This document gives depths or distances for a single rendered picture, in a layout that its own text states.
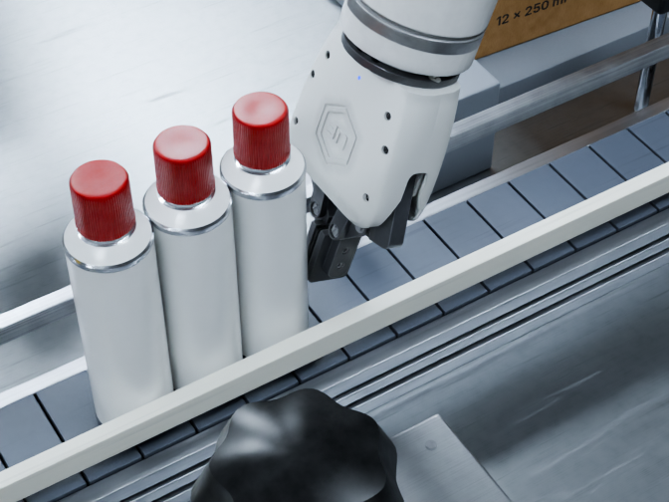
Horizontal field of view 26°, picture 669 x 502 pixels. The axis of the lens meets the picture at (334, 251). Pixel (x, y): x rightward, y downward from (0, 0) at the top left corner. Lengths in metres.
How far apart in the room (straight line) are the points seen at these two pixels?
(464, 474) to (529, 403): 0.12
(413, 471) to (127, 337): 0.20
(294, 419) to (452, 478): 0.36
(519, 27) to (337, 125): 0.40
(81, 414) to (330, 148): 0.24
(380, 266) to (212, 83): 0.30
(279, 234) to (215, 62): 0.43
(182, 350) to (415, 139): 0.20
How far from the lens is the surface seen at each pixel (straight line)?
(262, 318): 0.93
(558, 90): 1.05
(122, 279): 0.83
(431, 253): 1.04
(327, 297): 1.01
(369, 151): 0.86
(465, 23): 0.83
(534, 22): 1.27
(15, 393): 0.98
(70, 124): 1.23
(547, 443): 1.00
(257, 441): 0.56
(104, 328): 0.86
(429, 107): 0.85
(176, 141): 0.82
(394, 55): 0.83
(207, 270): 0.86
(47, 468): 0.89
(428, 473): 0.92
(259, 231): 0.87
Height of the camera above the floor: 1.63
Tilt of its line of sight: 46 degrees down
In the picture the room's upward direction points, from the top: straight up
